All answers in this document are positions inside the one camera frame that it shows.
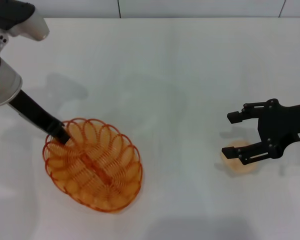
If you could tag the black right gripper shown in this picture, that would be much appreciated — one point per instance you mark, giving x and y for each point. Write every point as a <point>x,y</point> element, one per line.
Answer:
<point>280,127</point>

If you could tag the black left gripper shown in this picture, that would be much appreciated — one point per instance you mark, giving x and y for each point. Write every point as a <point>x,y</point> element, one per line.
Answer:
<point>35,110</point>

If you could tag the round pale bread bun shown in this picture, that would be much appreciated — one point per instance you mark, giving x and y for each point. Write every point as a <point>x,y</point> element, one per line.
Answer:
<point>237,167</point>

